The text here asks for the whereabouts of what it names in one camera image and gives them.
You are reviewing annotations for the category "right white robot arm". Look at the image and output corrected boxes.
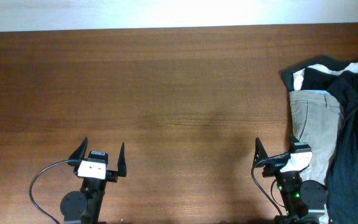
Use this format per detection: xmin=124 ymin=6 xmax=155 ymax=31
xmin=250 ymin=136 xmax=328 ymax=224

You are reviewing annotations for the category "white garment in pile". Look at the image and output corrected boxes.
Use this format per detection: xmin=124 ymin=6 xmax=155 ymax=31
xmin=292 ymin=62 xmax=358 ymax=91

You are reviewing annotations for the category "light blue garment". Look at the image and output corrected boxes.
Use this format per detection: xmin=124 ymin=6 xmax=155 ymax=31
xmin=304 ymin=90 xmax=331 ymax=95

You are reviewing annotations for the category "black garment in pile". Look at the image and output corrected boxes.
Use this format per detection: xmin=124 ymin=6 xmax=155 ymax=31
xmin=281 ymin=55 xmax=358 ymax=105

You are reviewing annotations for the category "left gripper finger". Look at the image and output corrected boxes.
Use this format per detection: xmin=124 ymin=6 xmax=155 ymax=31
xmin=69 ymin=137 xmax=88 ymax=160
xmin=117 ymin=143 xmax=127 ymax=177

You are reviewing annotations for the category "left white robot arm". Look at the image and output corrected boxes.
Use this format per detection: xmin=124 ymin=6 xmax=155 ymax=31
xmin=60 ymin=138 xmax=127 ymax=224

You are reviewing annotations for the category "dark green t-shirt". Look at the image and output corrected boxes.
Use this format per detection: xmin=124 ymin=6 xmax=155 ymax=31
xmin=327 ymin=73 xmax=358 ymax=223

